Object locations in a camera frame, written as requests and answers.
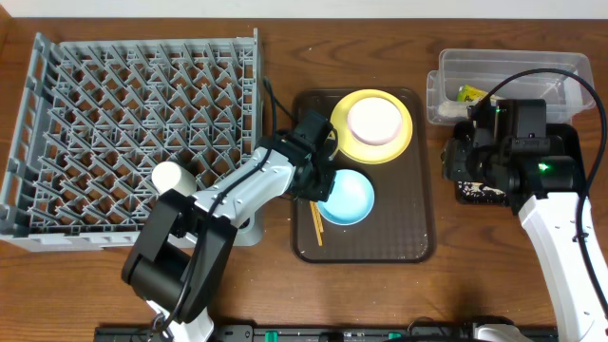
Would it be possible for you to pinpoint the pile of rice waste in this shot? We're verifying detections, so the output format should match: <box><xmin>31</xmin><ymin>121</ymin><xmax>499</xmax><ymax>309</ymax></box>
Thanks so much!
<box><xmin>456</xmin><ymin>181</ymin><xmax>507</xmax><ymax>204</ymax></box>

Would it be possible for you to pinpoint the black waste tray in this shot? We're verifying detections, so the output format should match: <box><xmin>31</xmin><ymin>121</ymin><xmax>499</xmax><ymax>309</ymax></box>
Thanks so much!
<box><xmin>441</xmin><ymin>123</ymin><xmax>586</xmax><ymax>213</ymax></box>

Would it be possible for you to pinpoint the white pink bowl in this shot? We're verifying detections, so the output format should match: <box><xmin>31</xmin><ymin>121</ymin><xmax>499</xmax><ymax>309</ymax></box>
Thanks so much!
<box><xmin>347</xmin><ymin>97</ymin><xmax>403</xmax><ymax>146</ymax></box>

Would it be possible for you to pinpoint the clear plastic waste bin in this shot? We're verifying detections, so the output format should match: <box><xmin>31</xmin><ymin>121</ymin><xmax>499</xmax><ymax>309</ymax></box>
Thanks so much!
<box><xmin>426</xmin><ymin>48</ymin><xmax>597</xmax><ymax>126</ymax></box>

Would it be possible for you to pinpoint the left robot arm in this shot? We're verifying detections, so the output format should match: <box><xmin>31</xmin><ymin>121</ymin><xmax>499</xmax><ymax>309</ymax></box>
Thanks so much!
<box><xmin>122</xmin><ymin>111</ymin><xmax>337</xmax><ymax>341</ymax></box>

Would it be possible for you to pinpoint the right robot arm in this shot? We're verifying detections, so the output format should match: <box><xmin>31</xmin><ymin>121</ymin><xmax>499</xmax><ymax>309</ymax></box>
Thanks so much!
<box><xmin>442</xmin><ymin>100</ymin><xmax>607</xmax><ymax>341</ymax></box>

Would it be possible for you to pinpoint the snack wrapper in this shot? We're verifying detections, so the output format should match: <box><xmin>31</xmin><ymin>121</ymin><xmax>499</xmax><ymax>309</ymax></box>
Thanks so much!
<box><xmin>457</xmin><ymin>85</ymin><xmax>487</xmax><ymax>104</ymax></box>

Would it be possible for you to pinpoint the wooden chopstick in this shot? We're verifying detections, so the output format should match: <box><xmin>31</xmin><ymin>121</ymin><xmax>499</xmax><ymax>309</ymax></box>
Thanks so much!
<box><xmin>310</xmin><ymin>201</ymin><xmax>323</xmax><ymax>246</ymax></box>
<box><xmin>311</xmin><ymin>201</ymin><xmax>324</xmax><ymax>234</ymax></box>

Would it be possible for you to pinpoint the grey plastic dishwasher rack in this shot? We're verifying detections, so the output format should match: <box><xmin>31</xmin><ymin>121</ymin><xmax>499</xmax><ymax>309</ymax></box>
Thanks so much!
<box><xmin>1</xmin><ymin>34</ymin><xmax>263</xmax><ymax>252</ymax></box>

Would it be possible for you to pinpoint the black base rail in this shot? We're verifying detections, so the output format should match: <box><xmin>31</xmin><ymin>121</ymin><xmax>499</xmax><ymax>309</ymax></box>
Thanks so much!
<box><xmin>92</xmin><ymin>323</ymin><xmax>561</xmax><ymax>342</ymax></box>

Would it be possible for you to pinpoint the small white green cup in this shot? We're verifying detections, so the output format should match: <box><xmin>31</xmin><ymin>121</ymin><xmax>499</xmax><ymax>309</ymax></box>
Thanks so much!
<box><xmin>151</xmin><ymin>161</ymin><xmax>197</xmax><ymax>197</ymax></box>

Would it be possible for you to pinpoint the light blue bowl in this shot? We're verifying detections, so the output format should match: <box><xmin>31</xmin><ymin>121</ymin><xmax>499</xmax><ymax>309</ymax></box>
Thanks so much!
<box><xmin>316</xmin><ymin>169</ymin><xmax>375</xmax><ymax>226</ymax></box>

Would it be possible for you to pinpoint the yellow round plate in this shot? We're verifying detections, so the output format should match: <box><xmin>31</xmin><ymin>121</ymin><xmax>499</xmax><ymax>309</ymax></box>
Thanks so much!
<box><xmin>331</xmin><ymin>89</ymin><xmax>413</xmax><ymax>164</ymax></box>

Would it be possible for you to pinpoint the dark brown serving tray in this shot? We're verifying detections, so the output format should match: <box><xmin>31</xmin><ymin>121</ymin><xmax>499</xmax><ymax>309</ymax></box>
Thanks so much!
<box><xmin>291</xmin><ymin>87</ymin><xmax>435</xmax><ymax>264</ymax></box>

